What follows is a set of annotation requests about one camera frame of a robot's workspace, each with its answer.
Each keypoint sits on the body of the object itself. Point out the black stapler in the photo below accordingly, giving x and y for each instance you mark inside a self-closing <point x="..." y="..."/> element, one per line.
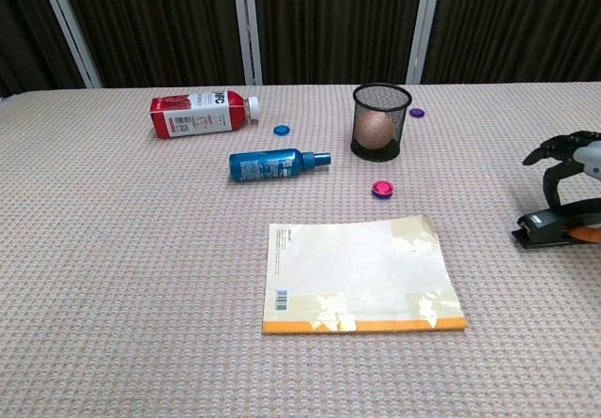
<point x="547" y="223"/>

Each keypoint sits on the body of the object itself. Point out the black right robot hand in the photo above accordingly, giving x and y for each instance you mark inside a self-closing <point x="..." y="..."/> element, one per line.
<point x="557" y="151"/>

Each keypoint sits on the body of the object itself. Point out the blue spray bottle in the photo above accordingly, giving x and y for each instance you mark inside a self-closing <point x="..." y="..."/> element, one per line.
<point x="267" y="165"/>

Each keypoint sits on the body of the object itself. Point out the blue round magnet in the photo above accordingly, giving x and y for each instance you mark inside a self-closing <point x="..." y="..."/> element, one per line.
<point x="282" y="130"/>

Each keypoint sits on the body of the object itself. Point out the grey partition post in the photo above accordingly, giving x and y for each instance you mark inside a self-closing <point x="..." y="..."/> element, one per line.
<point x="425" y="23"/>
<point x="249" y="23"/>
<point x="70" y="26"/>

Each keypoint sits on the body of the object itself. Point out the purple round magnet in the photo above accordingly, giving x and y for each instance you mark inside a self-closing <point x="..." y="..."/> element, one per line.
<point x="416" y="113"/>

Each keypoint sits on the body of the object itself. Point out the tan ball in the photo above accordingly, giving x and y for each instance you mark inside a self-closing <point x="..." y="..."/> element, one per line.
<point x="374" y="129"/>

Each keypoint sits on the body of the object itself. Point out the black mesh pen holder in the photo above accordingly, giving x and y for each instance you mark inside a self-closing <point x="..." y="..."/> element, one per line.
<point x="379" y="119"/>

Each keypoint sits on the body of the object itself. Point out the worn cream orange-edged book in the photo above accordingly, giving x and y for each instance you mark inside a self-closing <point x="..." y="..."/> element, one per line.
<point x="357" y="277"/>

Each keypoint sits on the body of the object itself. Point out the red juice bottle white cap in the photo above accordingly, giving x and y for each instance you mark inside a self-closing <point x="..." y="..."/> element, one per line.
<point x="197" y="116"/>

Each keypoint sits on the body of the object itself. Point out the orange round disc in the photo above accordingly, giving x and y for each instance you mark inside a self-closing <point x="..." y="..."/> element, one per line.
<point x="586" y="235"/>

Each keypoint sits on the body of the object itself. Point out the woven beige tablecloth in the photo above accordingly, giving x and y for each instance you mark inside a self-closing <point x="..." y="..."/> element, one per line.
<point x="141" y="272"/>

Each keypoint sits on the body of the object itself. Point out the pink round magnet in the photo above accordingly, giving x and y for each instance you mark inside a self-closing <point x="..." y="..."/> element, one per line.
<point x="381" y="188"/>

